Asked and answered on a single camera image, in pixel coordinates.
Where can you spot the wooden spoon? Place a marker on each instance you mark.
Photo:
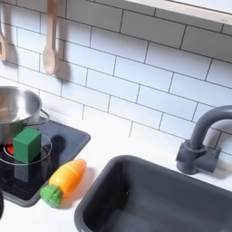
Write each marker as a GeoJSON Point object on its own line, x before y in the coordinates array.
{"type": "Point", "coordinates": [50, 57]}

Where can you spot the green wooden block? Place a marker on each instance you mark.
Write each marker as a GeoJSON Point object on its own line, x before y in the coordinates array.
{"type": "Point", "coordinates": [26, 145]}

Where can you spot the dark grey sink basin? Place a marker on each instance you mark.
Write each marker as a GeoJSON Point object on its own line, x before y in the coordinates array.
{"type": "Point", "coordinates": [157, 196]}

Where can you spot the dark grey tap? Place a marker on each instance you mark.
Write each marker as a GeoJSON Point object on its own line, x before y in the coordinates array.
{"type": "Point", "coordinates": [199, 142]}

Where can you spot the white wooden shelf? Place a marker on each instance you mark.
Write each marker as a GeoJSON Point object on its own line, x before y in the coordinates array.
{"type": "Point", "coordinates": [193, 9]}

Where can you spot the orange toy carrot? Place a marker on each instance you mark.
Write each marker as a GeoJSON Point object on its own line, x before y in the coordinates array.
{"type": "Point", "coordinates": [65, 178]}

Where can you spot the wooden spatula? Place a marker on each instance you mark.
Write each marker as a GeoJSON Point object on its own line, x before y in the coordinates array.
{"type": "Point", "coordinates": [2, 45]}

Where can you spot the black stove top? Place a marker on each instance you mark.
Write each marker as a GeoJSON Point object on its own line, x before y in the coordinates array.
{"type": "Point", "coordinates": [60, 142]}

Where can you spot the steel pot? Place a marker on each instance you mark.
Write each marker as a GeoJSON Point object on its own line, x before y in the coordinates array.
{"type": "Point", "coordinates": [15, 108]}

